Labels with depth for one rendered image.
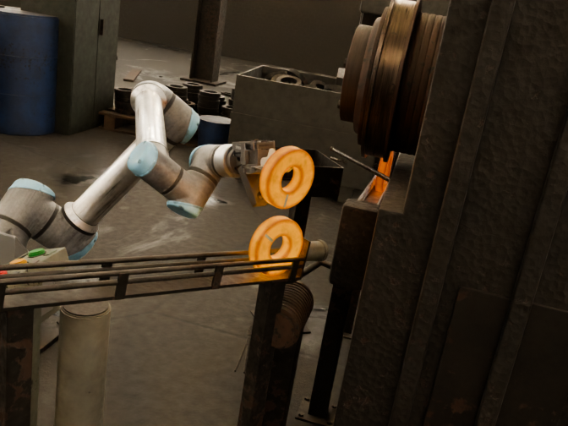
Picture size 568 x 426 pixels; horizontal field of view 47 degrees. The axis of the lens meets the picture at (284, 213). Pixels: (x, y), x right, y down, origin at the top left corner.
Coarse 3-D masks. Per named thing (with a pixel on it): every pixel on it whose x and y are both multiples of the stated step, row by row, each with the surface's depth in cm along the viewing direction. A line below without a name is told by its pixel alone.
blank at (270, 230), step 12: (276, 216) 162; (264, 228) 159; (276, 228) 160; (288, 228) 163; (300, 228) 166; (252, 240) 160; (264, 240) 159; (288, 240) 165; (300, 240) 167; (252, 252) 160; (264, 252) 160; (288, 252) 166; (276, 264) 165; (288, 264) 167
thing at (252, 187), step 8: (240, 168) 168; (240, 176) 169; (248, 176) 168; (256, 176) 169; (248, 184) 167; (256, 184) 168; (248, 192) 167; (256, 192) 167; (256, 200) 165; (264, 200) 167
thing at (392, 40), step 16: (400, 0) 179; (400, 16) 171; (384, 32) 168; (400, 32) 168; (384, 48) 168; (400, 48) 167; (384, 64) 168; (384, 80) 168; (368, 96) 169; (384, 96) 169; (368, 112) 171; (384, 112) 171; (368, 128) 176; (384, 128) 174; (368, 144) 181; (384, 144) 179
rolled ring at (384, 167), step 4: (392, 152) 270; (392, 156) 274; (380, 160) 263; (388, 160) 262; (380, 164) 262; (384, 164) 262; (388, 164) 275; (380, 168) 262; (384, 168) 262; (388, 168) 276; (384, 172) 262; (388, 172) 276; (376, 176) 263; (388, 176) 276; (376, 180) 264; (380, 180) 263; (384, 180) 264; (376, 184) 265; (380, 184) 265; (384, 184) 268; (376, 188) 268; (380, 188) 267; (384, 188) 272
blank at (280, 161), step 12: (276, 156) 153; (288, 156) 154; (300, 156) 156; (264, 168) 153; (276, 168) 152; (288, 168) 155; (300, 168) 158; (312, 168) 161; (264, 180) 153; (276, 180) 154; (300, 180) 160; (312, 180) 162; (264, 192) 154; (276, 192) 155; (288, 192) 158; (300, 192) 161; (276, 204) 157; (288, 204) 160
